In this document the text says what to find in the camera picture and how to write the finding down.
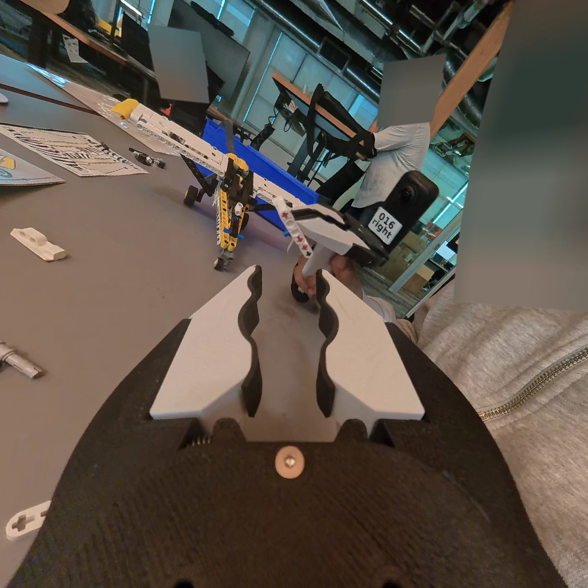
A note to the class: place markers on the paper sheet in plastic sleeve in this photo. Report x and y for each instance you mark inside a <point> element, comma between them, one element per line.
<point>92,101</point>

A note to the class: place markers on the zebra striped sticker sheet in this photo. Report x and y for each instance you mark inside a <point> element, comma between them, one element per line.
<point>69,151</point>

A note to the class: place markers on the white lego link assembly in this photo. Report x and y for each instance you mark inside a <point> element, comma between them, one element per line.
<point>294,228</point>

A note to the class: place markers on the person's right forearm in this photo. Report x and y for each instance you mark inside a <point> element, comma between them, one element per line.
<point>386,310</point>

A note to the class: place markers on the person's right hand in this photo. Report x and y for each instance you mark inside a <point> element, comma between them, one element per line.
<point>344,275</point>

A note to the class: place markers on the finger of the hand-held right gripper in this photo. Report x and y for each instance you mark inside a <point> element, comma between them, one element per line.
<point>330,236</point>
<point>321,209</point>

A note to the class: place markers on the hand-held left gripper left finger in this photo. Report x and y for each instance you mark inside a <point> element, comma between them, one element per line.
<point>202,367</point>

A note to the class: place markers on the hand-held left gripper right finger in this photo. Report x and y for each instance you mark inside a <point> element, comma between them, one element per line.
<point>372,367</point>

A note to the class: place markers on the pile of white lego pieces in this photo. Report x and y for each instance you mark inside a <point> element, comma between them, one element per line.
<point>36,243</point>

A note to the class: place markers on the yellow white lego plane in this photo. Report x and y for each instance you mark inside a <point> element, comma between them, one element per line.
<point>183,138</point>

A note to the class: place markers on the blue plastic bin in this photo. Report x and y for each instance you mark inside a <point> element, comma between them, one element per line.
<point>266,165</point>

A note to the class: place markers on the lego instruction booklet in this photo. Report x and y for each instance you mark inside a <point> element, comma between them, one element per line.
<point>18,170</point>

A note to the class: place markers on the stack of cardboard boxes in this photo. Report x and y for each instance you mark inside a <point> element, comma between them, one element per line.
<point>409,257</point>

